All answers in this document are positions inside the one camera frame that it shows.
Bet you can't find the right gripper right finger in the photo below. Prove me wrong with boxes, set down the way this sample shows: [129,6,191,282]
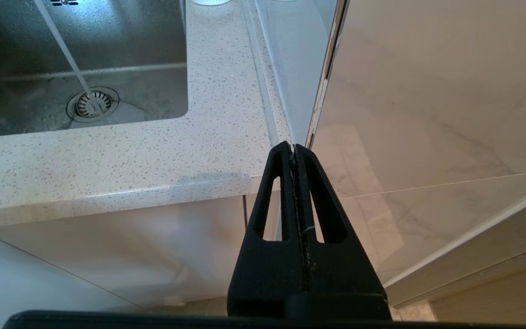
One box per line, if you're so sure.
[296,144,391,319]

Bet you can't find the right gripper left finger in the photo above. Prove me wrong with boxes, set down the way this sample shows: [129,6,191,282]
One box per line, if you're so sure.
[227,142,308,319]

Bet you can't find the metal sink drain strainer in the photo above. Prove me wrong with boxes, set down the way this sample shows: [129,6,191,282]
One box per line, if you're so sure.
[66,86,121,123]

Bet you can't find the stainless steel sink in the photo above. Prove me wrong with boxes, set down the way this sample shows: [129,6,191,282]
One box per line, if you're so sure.
[0,0,189,139]

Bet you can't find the running water stream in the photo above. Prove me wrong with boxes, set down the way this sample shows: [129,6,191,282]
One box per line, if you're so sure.
[32,0,95,103]

